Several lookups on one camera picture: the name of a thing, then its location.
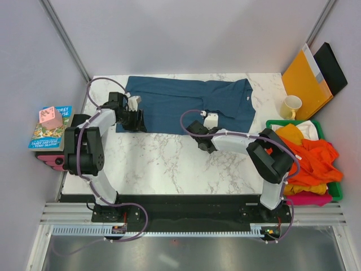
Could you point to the white cable duct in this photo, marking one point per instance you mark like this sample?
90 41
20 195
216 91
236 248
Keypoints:
248 231

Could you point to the pink t shirt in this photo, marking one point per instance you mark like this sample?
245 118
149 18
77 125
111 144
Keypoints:
306 198

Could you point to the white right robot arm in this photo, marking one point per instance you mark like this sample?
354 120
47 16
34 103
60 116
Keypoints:
271 157

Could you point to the yellow mug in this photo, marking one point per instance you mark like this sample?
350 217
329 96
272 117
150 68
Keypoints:
289 107

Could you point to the orange folder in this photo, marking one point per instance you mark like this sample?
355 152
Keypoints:
303 78

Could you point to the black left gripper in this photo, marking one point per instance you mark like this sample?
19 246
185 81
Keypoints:
136 124

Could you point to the black flat box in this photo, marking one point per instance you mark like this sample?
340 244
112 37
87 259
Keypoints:
330 68

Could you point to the white t shirt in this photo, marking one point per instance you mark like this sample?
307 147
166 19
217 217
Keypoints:
308 130

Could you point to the pink black dumbbell set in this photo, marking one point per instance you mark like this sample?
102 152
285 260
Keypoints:
54 159

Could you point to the pink dice cube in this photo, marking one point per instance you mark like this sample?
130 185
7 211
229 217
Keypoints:
50 118

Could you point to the green plastic bin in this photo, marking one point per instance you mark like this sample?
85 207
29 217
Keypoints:
334 187

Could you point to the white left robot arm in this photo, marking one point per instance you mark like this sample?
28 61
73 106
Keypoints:
83 148

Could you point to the yellow t shirt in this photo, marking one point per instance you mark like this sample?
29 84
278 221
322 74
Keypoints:
292 132

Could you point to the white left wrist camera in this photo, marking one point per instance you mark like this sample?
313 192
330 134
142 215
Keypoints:
133 103

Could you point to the orange t shirt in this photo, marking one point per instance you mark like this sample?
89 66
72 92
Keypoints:
316 160

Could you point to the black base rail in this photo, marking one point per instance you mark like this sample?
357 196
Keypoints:
190 211

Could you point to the blue paperback book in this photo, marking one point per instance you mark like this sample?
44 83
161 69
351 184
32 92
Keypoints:
51 140

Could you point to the black box under book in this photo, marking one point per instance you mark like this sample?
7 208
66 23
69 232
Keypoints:
79 119

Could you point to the blue t shirt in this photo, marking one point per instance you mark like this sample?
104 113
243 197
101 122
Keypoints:
169 104

